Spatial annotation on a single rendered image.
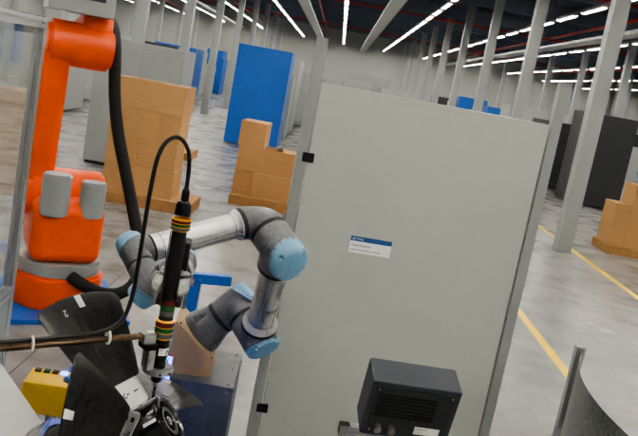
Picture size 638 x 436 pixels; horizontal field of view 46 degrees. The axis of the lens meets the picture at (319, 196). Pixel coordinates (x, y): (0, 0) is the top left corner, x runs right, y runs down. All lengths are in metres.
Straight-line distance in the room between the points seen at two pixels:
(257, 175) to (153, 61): 2.68
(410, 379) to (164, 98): 7.83
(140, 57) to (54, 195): 7.09
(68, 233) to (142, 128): 4.30
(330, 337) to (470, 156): 1.10
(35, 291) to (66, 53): 1.70
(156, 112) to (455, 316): 6.61
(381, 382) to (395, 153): 1.60
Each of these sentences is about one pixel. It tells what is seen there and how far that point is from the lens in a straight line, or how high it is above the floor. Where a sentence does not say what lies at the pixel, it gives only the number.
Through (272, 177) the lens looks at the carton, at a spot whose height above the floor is 0.49.
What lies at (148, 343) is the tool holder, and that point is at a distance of 1.76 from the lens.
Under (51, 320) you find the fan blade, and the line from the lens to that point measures 1.77.
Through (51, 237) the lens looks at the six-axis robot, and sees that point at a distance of 5.66.
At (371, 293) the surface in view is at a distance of 3.65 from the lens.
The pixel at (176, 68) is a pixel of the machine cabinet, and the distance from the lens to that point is 12.26.
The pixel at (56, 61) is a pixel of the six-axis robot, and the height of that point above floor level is 1.80.
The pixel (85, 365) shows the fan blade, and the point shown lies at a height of 1.41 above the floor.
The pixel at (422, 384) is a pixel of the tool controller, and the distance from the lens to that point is 2.20.
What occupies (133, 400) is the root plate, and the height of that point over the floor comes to 1.25.
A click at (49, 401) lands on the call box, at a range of 2.25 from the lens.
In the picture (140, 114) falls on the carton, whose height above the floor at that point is 1.16.
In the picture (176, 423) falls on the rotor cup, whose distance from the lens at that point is 1.78.
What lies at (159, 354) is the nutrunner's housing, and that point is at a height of 1.34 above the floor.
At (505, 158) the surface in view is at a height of 1.81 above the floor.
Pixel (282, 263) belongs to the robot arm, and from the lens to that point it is 2.11.
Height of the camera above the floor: 2.02
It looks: 9 degrees down
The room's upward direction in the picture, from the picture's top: 11 degrees clockwise
